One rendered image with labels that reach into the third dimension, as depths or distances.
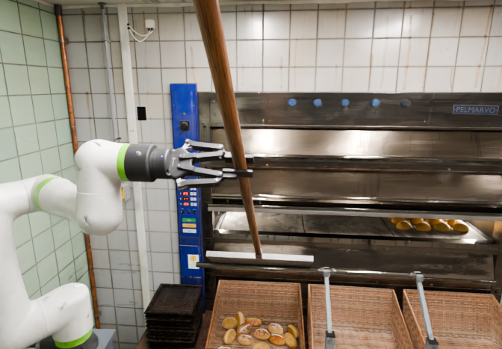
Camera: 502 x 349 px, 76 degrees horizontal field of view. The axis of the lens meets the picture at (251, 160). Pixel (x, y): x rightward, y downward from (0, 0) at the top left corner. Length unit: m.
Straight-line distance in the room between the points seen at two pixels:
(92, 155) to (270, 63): 1.35
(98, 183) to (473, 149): 2.01
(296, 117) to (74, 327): 1.48
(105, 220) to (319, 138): 1.45
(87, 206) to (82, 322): 0.62
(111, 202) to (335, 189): 1.51
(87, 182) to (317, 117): 1.46
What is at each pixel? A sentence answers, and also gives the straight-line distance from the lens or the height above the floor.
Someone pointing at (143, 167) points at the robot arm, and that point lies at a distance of 0.78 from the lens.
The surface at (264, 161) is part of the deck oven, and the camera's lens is 2.02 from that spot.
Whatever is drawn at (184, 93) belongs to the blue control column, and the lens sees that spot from 2.02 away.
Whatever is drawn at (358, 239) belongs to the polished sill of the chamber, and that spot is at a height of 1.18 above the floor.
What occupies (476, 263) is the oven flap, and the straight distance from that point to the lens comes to 2.59.
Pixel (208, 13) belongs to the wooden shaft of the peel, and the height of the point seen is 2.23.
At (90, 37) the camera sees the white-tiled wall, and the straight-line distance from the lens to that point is 2.29.
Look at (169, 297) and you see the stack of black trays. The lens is 2.25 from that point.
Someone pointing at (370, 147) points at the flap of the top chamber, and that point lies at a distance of 2.07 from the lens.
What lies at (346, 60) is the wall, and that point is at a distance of 2.01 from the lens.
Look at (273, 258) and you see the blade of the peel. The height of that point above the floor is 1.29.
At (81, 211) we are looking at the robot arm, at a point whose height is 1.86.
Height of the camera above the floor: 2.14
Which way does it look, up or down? 13 degrees down
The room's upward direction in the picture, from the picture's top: straight up
